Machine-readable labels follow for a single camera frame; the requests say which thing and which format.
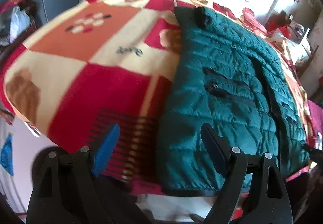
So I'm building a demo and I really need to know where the dark wooden cabinet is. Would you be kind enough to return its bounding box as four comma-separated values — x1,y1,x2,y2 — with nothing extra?
0,16,42,68

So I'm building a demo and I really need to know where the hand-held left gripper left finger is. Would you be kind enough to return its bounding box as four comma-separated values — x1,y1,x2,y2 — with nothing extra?
26,123,142,224

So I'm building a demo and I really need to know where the white plastic bag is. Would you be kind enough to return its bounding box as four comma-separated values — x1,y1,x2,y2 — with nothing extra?
9,6,31,43

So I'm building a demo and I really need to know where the pink folded cloth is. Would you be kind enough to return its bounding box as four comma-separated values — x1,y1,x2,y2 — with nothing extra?
242,7,268,36

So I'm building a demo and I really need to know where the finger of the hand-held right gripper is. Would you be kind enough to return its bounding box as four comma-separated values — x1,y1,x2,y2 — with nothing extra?
302,144,323,164

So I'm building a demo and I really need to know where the wooden chair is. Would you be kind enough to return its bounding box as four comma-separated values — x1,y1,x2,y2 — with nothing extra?
274,11,319,73

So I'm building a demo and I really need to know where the white bed sheet blue print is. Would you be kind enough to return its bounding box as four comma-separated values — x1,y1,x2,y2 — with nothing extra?
0,113,44,214

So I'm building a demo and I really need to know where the red orange patchwork blanket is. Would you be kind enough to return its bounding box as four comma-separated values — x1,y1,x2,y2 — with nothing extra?
0,0,319,197

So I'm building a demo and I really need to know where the teal quilted jacket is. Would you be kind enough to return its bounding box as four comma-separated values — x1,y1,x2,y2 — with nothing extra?
158,6,311,197

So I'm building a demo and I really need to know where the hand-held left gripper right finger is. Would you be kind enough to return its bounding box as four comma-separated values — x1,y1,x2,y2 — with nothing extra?
200,123,293,224

